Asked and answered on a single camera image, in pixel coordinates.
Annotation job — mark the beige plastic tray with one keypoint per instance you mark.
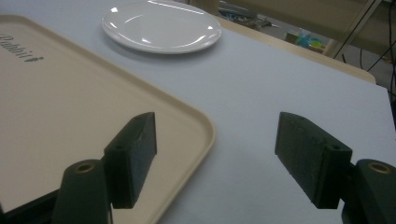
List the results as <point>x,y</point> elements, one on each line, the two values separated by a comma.
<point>62,124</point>

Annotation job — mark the white round plate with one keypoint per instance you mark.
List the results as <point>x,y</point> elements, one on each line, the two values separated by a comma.
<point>161,26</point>

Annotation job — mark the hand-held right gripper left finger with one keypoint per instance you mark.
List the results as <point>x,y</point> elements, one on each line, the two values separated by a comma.
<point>129,161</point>

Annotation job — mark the metal stand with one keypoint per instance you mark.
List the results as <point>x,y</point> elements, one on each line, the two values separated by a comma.
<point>353,29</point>

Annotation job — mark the colourful small objects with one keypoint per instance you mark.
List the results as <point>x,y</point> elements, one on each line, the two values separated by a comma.
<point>306,40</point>

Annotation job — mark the dark clutter of tools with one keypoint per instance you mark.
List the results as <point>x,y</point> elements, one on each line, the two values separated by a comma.
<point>243,14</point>

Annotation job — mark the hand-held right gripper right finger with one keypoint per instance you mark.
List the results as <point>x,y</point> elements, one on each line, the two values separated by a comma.
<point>311,158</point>

